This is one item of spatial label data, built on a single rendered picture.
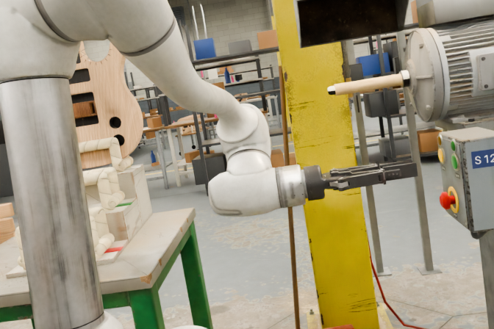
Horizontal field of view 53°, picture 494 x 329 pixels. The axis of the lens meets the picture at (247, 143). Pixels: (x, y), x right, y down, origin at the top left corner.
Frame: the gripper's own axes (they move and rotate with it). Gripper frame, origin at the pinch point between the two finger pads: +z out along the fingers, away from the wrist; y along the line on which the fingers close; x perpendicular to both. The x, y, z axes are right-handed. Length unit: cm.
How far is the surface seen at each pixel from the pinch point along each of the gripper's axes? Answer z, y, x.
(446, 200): 10.1, -2.9, -9.0
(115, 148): -75, -40, 11
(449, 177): 12.3, -6.1, -4.6
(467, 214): 12.4, 2.4, -10.9
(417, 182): 50, -188, -51
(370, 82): 1.8, -30.4, 18.5
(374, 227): 22, -195, -77
